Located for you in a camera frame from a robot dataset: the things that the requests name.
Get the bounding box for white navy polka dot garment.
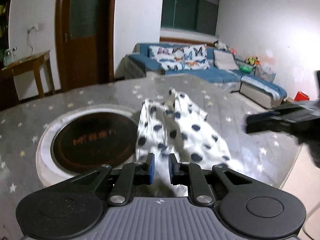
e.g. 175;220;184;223
136;89;231;197

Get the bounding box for red box on floor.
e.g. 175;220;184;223
294;91;310;102

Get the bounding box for blue sectional sofa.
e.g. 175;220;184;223
123;43;287;108

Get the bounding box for grey star patterned tablecloth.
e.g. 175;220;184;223
1;75;299;239

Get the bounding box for colourful toys on sofa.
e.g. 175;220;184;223
229;48;276;82

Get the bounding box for round black induction cooktop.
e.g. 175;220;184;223
50;112;138;173

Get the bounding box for beige square cushion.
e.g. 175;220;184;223
214;50;238;70

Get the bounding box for black white plush toy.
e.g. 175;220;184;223
213;40;228;51

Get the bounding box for butterfly print pillow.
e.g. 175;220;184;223
148;44;210;71

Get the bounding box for dark green window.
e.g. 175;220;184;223
161;0;219;36

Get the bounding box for brown wooden side table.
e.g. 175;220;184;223
1;50;55;98

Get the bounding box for dark wooden shelf cabinet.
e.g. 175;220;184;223
1;0;12;105

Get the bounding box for brown wooden door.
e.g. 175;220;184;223
55;0;116;91

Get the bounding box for glass jar on side table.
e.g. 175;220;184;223
3;47;17;66

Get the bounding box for white wall socket with cable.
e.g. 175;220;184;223
26;24;40;53

